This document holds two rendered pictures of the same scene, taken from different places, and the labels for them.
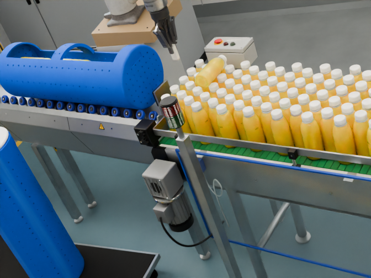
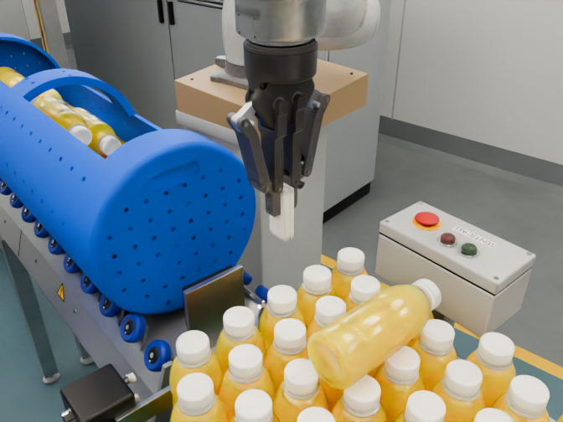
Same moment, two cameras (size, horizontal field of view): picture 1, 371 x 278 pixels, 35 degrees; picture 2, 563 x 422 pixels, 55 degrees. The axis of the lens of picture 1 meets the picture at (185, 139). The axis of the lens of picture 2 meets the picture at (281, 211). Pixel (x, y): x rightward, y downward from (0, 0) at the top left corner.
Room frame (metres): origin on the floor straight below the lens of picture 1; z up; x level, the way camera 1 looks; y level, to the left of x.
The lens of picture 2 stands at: (1.64, -0.13, 1.54)
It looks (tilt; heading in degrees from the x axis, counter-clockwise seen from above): 31 degrees down; 5
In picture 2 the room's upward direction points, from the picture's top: straight up
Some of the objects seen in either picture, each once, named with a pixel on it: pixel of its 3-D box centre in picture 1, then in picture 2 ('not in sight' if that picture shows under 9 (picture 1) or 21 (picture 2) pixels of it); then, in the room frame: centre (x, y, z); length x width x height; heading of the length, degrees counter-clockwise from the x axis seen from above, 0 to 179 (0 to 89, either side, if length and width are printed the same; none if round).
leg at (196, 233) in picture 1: (188, 214); not in sight; (2.26, 0.12, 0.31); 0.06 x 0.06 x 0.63; 45
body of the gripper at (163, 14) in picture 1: (161, 17); (281, 81); (2.20, -0.08, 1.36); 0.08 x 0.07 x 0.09; 135
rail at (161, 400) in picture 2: (179, 103); (246, 350); (2.21, -0.03, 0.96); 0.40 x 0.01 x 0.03; 135
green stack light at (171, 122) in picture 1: (174, 118); not in sight; (1.74, 0.01, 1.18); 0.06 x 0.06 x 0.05
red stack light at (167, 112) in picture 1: (170, 107); not in sight; (1.74, 0.01, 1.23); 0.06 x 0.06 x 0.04
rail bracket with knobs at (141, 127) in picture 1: (148, 133); (106, 416); (2.09, 0.14, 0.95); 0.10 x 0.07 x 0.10; 135
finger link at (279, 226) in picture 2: (173, 52); (279, 212); (2.19, -0.08, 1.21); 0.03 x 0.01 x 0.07; 45
